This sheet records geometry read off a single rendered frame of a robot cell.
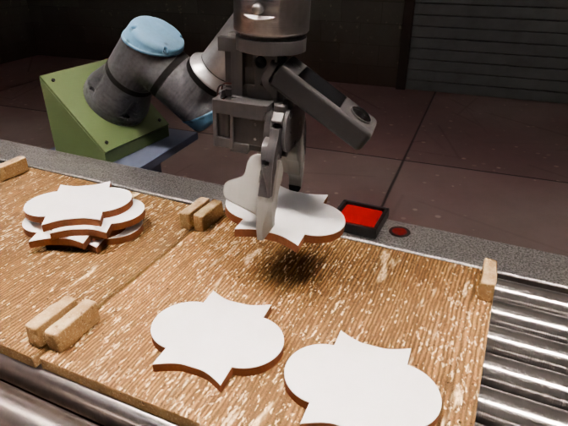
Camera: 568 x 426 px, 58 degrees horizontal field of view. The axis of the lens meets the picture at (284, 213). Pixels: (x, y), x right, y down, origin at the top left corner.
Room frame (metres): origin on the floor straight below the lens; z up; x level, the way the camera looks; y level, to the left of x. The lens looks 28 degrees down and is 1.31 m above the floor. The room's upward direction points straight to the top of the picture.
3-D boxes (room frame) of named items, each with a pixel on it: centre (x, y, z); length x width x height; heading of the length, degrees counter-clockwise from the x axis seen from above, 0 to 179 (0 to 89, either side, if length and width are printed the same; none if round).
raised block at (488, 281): (0.50, -0.24, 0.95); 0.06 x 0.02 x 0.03; 156
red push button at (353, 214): (0.70, -0.12, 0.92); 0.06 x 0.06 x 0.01; 65
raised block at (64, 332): (0.42, 0.22, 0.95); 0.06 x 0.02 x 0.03; 156
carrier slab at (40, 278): (0.63, 0.37, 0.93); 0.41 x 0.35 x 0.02; 65
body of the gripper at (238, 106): (0.54, 0.02, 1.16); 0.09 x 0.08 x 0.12; 71
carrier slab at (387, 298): (0.46, -0.01, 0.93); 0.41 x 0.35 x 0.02; 66
